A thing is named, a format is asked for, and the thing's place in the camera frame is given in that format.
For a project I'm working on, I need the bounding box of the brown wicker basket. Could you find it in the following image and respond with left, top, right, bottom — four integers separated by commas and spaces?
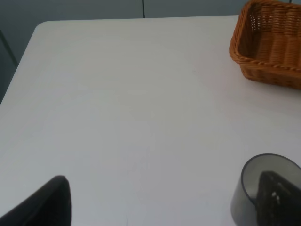
229, 0, 301, 89

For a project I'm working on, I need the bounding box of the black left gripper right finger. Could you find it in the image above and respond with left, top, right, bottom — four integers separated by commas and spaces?
256, 171, 301, 226

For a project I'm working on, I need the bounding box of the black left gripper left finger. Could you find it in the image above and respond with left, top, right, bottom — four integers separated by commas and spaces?
0, 176, 72, 226

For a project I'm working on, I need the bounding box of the grey translucent cup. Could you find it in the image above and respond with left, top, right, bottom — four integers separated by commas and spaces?
230, 153, 301, 226

